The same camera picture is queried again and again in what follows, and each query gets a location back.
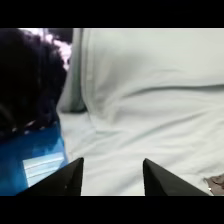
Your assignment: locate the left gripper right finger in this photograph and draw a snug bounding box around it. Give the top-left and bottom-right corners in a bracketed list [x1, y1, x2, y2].
[142, 158, 210, 197]

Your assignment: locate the black garment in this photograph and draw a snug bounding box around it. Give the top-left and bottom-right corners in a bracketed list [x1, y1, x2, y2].
[0, 27, 68, 137]

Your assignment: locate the pale grey shirt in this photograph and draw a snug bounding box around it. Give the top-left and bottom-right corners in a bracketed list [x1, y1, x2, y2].
[55, 27, 224, 197]

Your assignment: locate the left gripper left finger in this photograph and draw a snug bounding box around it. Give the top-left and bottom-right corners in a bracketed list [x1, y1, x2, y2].
[17, 157, 85, 197]

